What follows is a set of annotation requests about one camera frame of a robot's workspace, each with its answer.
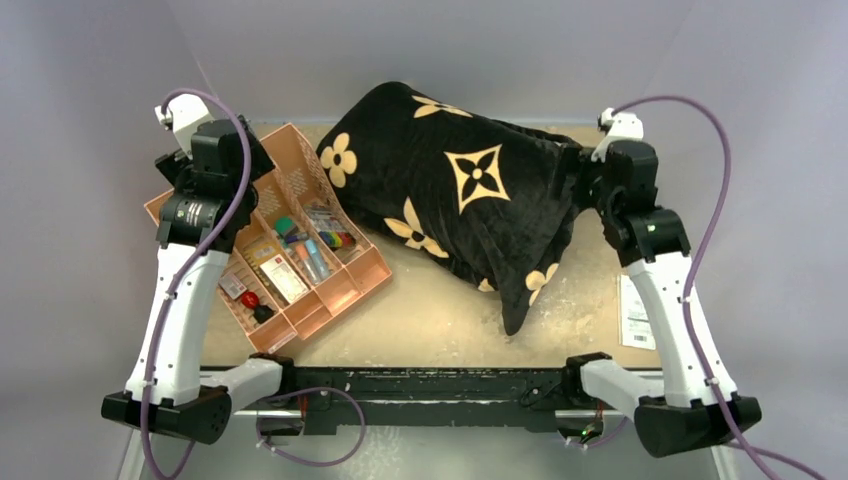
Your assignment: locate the black pillowcase with beige flowers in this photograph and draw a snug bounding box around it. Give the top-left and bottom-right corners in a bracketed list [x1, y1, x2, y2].
[316, 81, 582, 335]

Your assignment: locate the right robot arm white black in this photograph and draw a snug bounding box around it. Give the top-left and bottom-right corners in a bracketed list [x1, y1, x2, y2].
[561, 140, 762, 458]

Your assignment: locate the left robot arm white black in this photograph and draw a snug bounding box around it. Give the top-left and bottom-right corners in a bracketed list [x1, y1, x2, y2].
[101, 119, 298, 444]

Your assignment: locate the orange plastic file organizer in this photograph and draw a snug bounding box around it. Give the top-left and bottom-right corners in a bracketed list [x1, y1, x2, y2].
[143, 123, 393, 355]

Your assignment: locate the colourful marker set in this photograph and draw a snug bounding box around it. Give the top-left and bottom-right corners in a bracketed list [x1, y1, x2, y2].
[305, 205, 355, 250]

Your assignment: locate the red round object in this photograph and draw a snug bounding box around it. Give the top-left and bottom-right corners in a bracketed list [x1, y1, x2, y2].
[240, 291, 261, 310]

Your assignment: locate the white card box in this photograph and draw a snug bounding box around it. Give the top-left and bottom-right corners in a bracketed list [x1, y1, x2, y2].
[260, 255, 309, 304]

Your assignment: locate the white paper label sheet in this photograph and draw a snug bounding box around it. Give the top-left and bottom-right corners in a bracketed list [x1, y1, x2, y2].
[618, 275, 656, 351]

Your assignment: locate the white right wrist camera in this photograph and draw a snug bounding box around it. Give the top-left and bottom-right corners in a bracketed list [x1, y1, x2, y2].
[590, 108, 644, 163]

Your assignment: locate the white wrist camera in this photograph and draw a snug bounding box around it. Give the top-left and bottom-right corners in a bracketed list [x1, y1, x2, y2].
[590, 108, 644, 163]
[154, 94, 214, 158]

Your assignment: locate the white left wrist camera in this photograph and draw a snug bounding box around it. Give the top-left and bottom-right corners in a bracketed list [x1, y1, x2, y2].
[154, 94, 214, 158]

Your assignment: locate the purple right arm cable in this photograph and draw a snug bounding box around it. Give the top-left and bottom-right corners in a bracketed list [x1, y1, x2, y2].
[612, 95, 829, 480]

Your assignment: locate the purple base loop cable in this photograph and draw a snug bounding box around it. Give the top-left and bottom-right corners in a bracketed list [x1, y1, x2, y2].
[255, 386, 368, 469]

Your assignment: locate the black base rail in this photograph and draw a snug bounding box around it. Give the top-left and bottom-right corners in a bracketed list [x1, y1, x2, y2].
[250, 367, 619, 436]

